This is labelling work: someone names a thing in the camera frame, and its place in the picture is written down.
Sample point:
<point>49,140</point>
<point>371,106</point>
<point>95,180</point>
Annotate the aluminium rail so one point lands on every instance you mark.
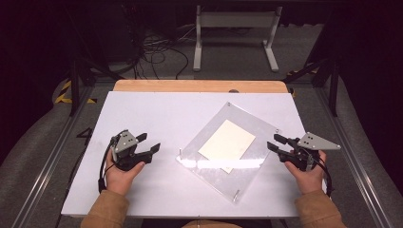
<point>47,164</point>
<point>351,158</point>

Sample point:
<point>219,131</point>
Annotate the person's right hand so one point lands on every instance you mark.
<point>305,180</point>

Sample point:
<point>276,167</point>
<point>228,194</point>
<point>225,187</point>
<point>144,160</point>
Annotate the wooden table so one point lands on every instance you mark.
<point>190,86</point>

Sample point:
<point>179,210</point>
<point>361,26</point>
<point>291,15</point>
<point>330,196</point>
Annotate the clear acrylic photo frame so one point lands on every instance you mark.
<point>250,148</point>

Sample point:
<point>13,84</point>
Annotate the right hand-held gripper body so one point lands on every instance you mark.
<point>312,142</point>

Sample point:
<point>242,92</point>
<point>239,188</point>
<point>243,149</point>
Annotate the white board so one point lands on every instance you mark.
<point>152,114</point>

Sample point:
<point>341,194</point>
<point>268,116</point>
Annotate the white metal stand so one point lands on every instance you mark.
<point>198,47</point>

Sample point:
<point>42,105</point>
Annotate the person's left hand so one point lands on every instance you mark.
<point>122,179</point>

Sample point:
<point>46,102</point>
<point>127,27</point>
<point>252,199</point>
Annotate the black metal stand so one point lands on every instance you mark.
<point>74,88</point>
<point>332,91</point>

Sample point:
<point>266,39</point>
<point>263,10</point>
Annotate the cream paper card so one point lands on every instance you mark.
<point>226,144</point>

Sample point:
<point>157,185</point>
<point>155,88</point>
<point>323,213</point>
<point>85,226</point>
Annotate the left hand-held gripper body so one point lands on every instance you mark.
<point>125,142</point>

